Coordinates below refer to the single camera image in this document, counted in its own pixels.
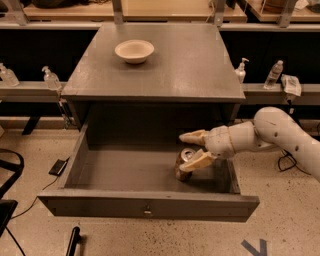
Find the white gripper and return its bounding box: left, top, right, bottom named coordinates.
left=179, top=126, right=235, bottom=172

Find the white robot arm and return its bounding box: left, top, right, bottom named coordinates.
left=178, top=107, right=320, bottom=181

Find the open grey top drawer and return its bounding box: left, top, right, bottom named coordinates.
left=38, top=124, right=259, bottom=222

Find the grey cabinet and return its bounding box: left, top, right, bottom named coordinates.
left=63, top=23, right=245, bottom=140

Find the sanitizer pump bottle right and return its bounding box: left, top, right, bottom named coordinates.
left=235, top=58, right=248, bottom=83

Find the sanitizer pump bottle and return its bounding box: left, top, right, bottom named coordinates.
left=235, top=58, right=248, bottom=83
left=0, top=63, right=19, bottom=86
left=42, top=66, right=62, bottom=91

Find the clear water bottle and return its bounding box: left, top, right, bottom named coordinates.
left=264, top=60, right=283, bottom=89

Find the crumpled white cloth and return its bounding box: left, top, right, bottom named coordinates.
left=281, top=74, right=302, bottom=96

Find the white bowl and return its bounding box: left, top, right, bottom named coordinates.
left=115, top=40, right=154, bottom=64

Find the black power adapter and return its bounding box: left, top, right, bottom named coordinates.
left=49, top=159, right=67, bottom=176

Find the black chair left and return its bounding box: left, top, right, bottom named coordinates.
left=0, top=148, right=25, bottom=238

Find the sanitizer pump bottle far left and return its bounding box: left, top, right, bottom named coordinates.
left=0, top=63, right=19, bottom=86

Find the black cables right floor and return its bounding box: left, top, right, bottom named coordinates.
left=277, top=149, right=313, bottom=176

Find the black floor handle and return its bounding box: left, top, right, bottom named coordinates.
left=66, top=226, right=81, bottom=256

